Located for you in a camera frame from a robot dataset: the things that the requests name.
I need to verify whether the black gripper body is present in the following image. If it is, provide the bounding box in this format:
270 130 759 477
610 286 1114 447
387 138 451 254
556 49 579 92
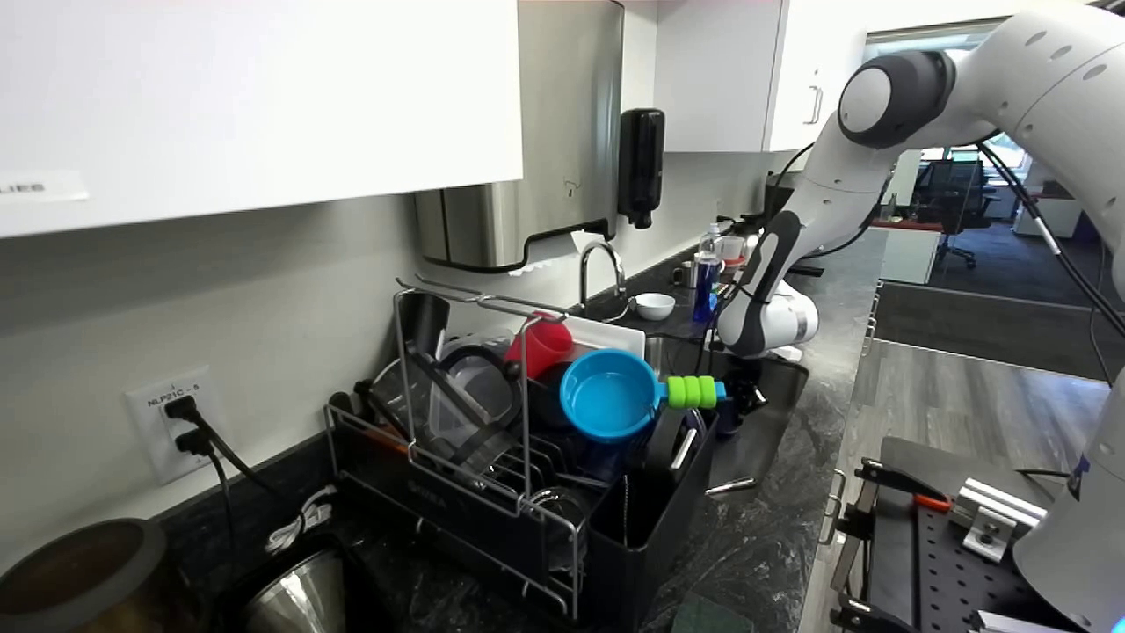
727 349 781 415

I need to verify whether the stainless steel sink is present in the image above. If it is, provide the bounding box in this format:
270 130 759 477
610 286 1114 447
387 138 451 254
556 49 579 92
644 330 814 498

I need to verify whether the blue dish soap bottle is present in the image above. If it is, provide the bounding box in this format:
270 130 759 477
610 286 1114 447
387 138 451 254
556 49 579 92
688 251 726 330

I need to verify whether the black dish rack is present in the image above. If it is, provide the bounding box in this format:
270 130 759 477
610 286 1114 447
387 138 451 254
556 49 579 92
325 278 722 626

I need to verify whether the small white bowl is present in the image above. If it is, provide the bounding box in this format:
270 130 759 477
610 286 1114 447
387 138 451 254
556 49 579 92
630 290 679 322

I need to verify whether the blue plastic bowl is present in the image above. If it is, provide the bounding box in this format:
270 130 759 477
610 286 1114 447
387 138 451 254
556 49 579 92
556 349 667 447

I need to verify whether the orange black marker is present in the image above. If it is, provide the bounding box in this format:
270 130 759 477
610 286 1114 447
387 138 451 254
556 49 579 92
855 457 961 518

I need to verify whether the chrome faucet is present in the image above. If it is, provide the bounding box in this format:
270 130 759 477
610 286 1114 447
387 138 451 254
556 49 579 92
575 240 630 310

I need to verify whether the red cup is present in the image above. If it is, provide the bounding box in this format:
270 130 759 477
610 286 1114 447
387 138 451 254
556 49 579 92
508 313 579 382

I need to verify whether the black mounting board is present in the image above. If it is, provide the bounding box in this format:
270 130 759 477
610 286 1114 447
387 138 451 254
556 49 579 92
871 432 1083 633

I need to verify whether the black office chair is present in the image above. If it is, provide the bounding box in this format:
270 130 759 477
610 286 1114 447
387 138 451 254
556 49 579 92
911 154 994 240

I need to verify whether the clear glass lid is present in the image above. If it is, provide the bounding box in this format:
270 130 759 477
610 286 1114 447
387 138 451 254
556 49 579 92
373 343 521 471

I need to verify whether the white tall cabinet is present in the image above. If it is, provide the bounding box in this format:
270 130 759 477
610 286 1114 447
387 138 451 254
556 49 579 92
655 0 871 154

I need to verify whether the steel paper towel dispenser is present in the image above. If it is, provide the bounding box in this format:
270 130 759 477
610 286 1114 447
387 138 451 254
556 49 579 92
407 0 630 273

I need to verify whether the steel funnel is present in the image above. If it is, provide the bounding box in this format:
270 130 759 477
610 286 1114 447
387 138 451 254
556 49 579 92
244 545 355 633

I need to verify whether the white upper cabinet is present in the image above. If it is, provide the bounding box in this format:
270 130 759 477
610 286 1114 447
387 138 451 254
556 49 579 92
0 0 528 244

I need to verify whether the brown bowl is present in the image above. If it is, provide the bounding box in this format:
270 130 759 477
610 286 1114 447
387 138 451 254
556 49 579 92
0 518 173 633

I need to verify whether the black wall soap dispenser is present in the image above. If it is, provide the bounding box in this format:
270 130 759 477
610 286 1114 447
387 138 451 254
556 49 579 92
614 106 667 232

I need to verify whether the silver metal bracket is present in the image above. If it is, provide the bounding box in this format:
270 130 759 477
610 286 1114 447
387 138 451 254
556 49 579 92
957 474 1051 564

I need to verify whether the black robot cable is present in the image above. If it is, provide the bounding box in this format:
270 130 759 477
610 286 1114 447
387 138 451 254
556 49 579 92
979 138 1125 343

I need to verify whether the orange handled utensil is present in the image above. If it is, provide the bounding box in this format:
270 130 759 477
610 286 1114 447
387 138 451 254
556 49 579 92
350 415 415 457

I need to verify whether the white coiled cable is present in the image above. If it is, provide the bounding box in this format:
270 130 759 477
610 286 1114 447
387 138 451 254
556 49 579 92
259 486 343 555

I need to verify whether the white wall outlet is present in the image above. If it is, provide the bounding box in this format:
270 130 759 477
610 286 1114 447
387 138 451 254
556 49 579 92
125 365 229 486

